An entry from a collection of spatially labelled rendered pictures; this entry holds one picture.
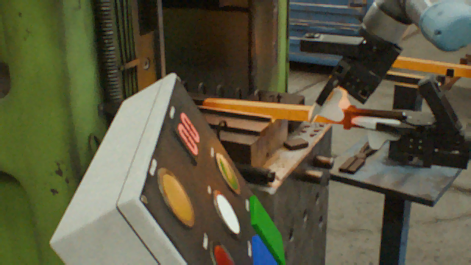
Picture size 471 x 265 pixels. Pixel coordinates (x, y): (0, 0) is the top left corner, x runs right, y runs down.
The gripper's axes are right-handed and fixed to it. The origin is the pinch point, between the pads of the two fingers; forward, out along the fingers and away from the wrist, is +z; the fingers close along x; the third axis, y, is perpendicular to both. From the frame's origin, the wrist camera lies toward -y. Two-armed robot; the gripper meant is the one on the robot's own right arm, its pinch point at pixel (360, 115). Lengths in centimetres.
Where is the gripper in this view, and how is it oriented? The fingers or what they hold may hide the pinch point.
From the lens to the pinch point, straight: 115.2
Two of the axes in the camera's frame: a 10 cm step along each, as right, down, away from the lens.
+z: -9.1, -1.2, 4.0
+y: 0.3, 9.3, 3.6
